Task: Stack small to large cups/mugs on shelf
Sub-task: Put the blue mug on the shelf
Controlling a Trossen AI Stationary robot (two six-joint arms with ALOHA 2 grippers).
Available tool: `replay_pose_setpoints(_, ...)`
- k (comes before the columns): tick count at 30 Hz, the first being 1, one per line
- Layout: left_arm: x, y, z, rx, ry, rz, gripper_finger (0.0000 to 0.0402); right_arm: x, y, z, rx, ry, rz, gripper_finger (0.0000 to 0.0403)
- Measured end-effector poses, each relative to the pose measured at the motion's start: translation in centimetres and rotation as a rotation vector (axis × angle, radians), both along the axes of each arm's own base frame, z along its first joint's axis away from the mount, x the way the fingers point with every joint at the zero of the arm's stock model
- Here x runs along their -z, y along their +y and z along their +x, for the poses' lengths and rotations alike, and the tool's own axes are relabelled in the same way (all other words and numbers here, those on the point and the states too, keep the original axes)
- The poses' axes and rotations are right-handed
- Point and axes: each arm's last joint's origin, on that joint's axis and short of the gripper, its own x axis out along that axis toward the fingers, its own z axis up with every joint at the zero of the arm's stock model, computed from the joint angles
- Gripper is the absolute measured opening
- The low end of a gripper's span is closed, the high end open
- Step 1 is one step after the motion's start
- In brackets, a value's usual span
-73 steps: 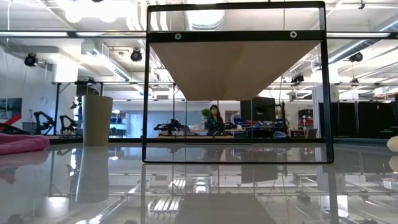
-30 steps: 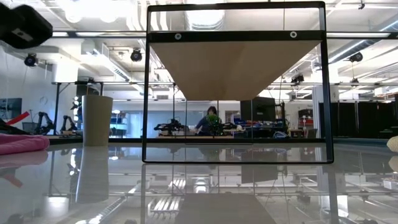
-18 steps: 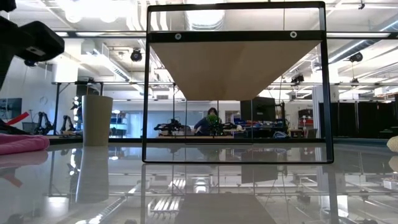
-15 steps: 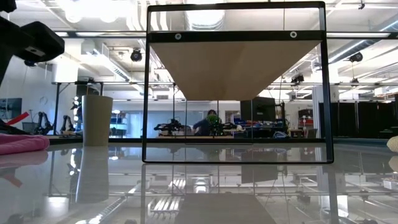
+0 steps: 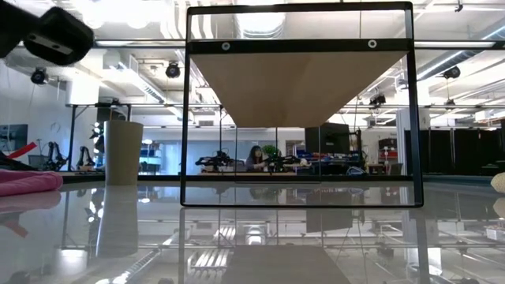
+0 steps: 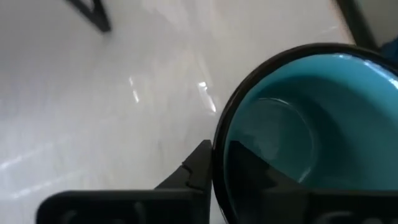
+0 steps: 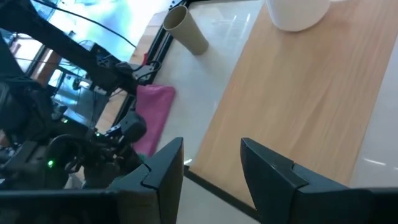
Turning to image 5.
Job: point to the tall beige cup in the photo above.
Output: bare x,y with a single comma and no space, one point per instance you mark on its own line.
123,154

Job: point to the black background robot arm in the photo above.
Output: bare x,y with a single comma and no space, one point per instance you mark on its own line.
84,158
215,161
55,155
288,161

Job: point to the black metal wooden-top shelf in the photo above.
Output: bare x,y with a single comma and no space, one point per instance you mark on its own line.
292,90

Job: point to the person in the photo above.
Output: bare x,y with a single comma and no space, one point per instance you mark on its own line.
255,159

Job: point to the green potted plant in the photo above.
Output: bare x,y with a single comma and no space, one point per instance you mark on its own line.
271,150

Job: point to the large black monitor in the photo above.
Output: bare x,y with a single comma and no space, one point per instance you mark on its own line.
327,138

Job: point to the black ceiling spotlight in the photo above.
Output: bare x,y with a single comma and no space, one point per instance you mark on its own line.
378,100
38,76
173,70
452,72

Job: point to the black partition curtain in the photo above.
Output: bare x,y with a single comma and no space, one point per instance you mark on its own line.
453,152

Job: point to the pink cloth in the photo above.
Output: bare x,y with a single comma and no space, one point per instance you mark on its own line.
27,182

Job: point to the red flat bar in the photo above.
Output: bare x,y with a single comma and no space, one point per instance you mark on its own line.
23,150

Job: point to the cream rounded object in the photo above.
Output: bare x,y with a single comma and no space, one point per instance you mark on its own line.
499,183

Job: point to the black table edge rail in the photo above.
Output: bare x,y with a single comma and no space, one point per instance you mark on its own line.
158,178

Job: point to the black metal rig frame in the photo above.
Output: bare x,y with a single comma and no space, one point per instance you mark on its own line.
72,134

